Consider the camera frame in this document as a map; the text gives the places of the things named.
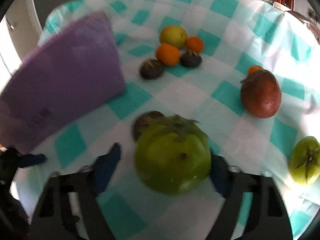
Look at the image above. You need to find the dark brown passion fruit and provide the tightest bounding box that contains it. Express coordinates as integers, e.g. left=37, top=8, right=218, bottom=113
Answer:
left=132, top=111, right=165, bottom=140
left=180, top=50, right=202, bottom=68
left=140, top=59, right=165, bottom=80

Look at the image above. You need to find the red-brown mango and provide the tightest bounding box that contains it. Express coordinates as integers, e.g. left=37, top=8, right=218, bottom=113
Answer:
left=240, top=69, right=282, bottom=119

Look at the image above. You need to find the orange tangerine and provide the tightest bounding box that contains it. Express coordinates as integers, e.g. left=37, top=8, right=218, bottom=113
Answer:
left=247, top=65, right=265, bottom=75
left=156, top=43, right=180, bottom=67
left=185, top=37, right=204, bottom=54

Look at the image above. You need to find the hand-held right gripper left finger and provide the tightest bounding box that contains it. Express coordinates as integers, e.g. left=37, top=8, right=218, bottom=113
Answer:
left=31, top=142, right=122, bottom=240

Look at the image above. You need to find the teal white checkered tablecloth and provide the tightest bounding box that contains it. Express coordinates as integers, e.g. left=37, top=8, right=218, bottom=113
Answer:
left=14, top=0, right=320, bottom=240

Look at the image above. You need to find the purple storage box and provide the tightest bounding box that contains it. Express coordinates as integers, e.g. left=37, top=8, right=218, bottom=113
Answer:
left=0, top=11, right=127, bottom=154

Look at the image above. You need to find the yellow-green lemon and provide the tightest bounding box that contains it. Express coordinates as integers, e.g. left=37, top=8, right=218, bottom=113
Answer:
left=159, top=26, right=188, bottom=50

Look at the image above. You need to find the green tomato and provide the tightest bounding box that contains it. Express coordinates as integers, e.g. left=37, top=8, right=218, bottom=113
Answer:
left=135, top=114, right=212, bottom=195
left=288, top=136, right=320, bottom=186

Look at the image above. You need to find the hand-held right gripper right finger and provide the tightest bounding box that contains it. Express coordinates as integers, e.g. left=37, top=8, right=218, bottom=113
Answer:
left=209, top=154, right=293, bottom=240

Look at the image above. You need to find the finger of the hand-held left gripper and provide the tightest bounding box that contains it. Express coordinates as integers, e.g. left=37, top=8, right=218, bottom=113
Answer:
left=18, top=153, right=47, bottom=168

